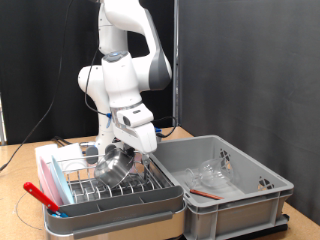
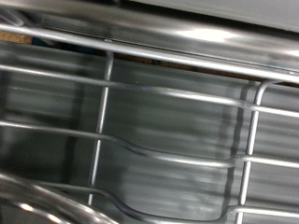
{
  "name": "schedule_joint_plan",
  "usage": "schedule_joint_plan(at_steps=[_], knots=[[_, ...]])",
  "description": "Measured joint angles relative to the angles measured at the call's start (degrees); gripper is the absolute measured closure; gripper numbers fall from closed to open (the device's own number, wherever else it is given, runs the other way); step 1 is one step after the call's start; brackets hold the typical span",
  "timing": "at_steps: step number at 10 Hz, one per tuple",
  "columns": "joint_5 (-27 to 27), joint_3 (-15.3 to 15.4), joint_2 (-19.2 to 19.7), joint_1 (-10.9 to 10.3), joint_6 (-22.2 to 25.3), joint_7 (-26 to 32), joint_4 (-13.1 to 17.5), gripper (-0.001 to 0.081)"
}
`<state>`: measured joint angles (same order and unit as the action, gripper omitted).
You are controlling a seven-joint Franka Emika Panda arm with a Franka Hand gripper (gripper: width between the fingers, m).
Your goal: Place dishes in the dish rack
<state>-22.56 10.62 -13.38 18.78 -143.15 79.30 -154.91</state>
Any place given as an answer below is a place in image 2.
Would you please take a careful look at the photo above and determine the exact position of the chrome wire dish rack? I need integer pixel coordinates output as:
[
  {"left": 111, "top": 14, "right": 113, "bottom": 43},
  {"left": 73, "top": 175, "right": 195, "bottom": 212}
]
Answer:
[{"left": 0, "top": 0, "right": 299, "bottom": 224}]

